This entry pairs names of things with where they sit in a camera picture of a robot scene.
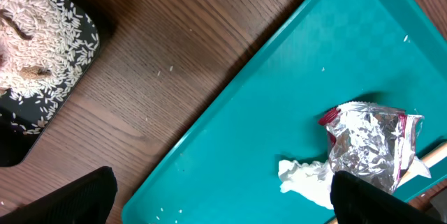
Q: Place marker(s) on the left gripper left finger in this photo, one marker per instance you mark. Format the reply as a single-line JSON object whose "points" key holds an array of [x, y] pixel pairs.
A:
{"points": [[88, 199]]}

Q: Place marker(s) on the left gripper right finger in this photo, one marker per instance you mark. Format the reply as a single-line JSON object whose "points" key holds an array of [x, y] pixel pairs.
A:
{"points": [[357, 202]]}

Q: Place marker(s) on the white tissue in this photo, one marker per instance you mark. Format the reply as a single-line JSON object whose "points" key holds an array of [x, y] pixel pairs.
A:
{"points": [[314, 180]]}

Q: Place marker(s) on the foil snack wrapper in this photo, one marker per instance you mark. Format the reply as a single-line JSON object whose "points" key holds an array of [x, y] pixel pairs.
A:
{"points": [[374, 142]]}

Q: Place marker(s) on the black plastic tray bin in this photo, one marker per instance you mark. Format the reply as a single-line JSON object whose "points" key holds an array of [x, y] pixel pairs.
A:
{"points": [[35, 119]]}

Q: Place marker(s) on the pile of rice and peanuts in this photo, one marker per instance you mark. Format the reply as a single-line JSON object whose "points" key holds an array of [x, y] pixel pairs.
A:
{"points": [[38, 42]]}

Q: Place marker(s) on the teal plastic serving tray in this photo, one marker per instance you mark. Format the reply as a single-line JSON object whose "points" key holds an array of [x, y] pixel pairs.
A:
{"points": [[224, 169]]}

